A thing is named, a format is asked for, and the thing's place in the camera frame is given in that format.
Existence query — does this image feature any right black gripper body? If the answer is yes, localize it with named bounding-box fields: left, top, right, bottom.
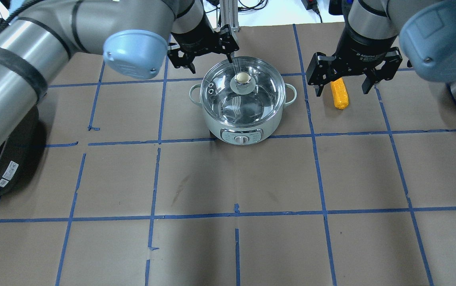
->
left=306, top=47, right=403, bottom=86

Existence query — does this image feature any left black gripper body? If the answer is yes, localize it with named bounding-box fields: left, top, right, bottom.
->
left=167, top=24, right=239, bottom=66

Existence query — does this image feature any yellow corn cob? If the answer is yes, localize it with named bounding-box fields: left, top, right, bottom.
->
left=330, top=78, right=349, bottom=110

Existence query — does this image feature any glass pot lid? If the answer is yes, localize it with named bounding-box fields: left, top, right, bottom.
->
left=199, top=56, right=286, bottom=128

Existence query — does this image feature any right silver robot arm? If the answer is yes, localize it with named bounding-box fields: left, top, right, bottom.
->
left=306, top=0, right=456, bottom=96

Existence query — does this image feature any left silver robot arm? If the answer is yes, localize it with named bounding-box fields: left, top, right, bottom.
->
left=0, top=0, right=239, bottom=145

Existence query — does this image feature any pale green electric pot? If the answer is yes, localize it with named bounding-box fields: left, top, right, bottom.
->
left=188, top=56, right=297, bottom=145

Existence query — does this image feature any dark brown rice cooker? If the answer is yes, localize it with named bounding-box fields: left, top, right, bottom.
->
left=0, top=105, right=46, bottom=196

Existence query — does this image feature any aluminium frame post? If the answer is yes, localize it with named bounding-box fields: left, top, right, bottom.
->
left=220, top=0, right=239, bottom=33

